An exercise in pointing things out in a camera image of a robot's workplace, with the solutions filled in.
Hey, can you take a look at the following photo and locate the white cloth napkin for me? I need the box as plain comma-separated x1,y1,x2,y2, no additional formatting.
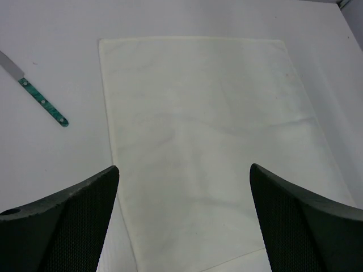
99,37,354,271

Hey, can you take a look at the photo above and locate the green handled knife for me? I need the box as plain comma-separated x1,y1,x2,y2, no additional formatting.
1,52,69,128

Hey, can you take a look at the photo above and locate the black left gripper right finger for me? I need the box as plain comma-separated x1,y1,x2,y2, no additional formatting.
250,164,362,271

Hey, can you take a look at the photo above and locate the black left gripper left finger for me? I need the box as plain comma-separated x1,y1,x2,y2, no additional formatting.
1,165,119,271

